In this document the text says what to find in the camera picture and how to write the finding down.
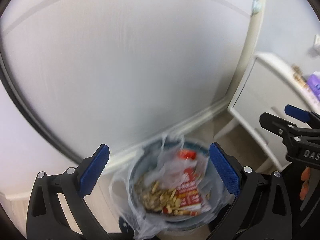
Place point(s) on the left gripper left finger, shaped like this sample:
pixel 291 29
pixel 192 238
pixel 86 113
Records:
pixel 46 218

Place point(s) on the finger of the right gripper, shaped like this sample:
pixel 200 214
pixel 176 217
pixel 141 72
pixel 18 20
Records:
pixel 310 118
pixel 286 129

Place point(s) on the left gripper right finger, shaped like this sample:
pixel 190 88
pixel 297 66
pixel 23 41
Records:
pixel 261 208

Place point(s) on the purple tissue pack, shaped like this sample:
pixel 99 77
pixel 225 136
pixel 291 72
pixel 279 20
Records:
pixel 314 84

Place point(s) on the white bedside table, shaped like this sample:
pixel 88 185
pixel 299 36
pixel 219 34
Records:
pixel 268 85

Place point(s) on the red snack wrapper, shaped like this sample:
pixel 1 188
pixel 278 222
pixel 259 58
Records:
pixel 185 198

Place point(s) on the pile of peanut shells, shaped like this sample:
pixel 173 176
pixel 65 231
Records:
pixel 159 201

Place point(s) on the white wall socket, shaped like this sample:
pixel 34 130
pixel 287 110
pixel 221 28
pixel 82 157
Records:
pixel 316 43

